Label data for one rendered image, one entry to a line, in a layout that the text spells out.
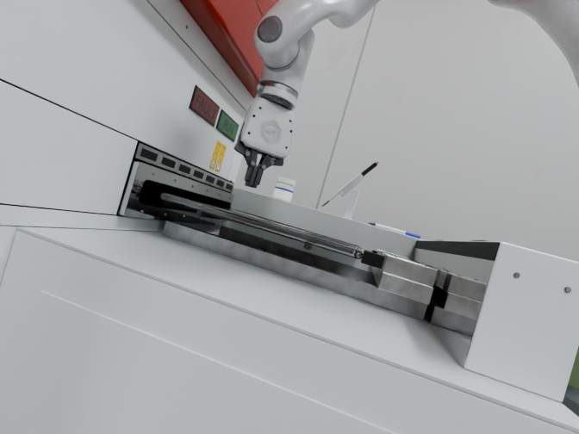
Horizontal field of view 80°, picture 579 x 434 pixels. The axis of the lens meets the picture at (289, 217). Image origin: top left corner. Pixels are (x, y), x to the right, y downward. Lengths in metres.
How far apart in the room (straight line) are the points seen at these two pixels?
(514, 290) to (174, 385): 0.37
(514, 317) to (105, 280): 0.44
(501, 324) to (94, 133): 0.56
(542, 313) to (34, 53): 0.60
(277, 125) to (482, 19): 2.10
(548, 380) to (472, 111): 2.05
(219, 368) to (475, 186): 2.04
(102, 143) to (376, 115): 2.01
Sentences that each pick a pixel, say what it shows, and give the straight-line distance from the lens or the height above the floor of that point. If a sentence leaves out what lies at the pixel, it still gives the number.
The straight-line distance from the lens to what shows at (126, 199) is 0.64.
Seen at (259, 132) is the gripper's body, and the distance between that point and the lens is 0.69.
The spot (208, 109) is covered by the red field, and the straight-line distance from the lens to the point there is 0.81.
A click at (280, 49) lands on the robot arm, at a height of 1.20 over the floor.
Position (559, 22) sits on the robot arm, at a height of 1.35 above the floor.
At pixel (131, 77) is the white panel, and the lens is 0.61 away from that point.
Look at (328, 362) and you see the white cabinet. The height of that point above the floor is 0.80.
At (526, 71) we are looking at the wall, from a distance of 2.53.
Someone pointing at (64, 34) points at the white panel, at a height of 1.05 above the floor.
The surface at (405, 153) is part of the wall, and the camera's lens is 2.31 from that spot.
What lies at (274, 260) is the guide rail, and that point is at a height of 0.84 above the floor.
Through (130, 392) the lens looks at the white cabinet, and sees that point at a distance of 0.45.
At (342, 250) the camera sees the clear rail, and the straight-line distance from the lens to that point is 0.55.
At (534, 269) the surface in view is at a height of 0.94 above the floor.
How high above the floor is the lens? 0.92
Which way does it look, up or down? level
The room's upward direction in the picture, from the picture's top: 16 degrees clockwise
